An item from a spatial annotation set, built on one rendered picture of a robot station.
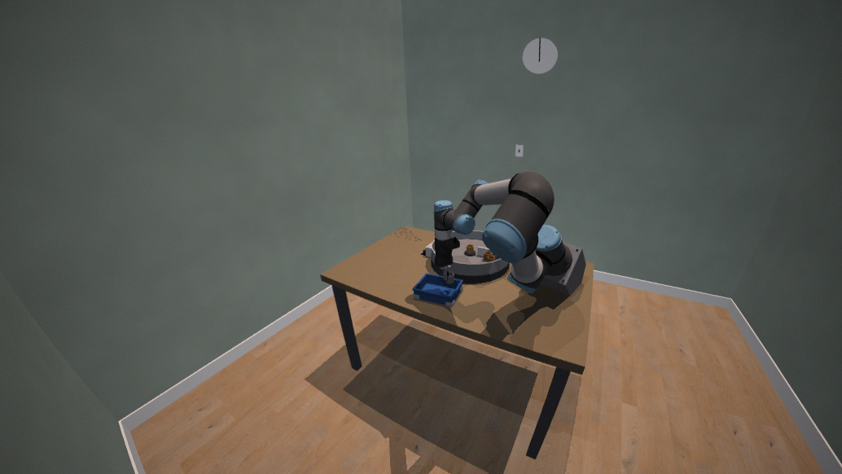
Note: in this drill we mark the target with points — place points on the blue open crate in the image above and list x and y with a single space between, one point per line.
435 283

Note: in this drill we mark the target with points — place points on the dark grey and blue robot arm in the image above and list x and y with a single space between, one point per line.
515 228

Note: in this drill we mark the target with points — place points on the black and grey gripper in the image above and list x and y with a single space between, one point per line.
444 245

